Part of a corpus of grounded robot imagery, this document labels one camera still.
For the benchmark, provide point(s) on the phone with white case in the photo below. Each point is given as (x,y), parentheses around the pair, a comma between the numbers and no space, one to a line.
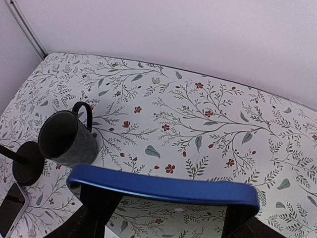
(11,209)

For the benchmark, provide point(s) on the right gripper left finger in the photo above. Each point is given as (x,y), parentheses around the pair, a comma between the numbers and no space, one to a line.
(90,219)

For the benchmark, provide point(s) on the dark grey mug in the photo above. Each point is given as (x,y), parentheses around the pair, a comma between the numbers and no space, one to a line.
(66,137)

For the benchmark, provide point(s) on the phone with blue case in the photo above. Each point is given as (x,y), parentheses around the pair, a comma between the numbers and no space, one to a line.
(154,207)

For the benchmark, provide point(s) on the white folding phone stand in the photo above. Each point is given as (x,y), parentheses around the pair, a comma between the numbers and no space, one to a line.
(113,230)

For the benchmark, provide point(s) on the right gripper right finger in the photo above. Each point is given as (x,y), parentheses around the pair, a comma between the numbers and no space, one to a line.
(240,222)

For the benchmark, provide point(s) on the left aluminium frame post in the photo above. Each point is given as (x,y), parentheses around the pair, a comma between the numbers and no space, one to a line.
(26,28)

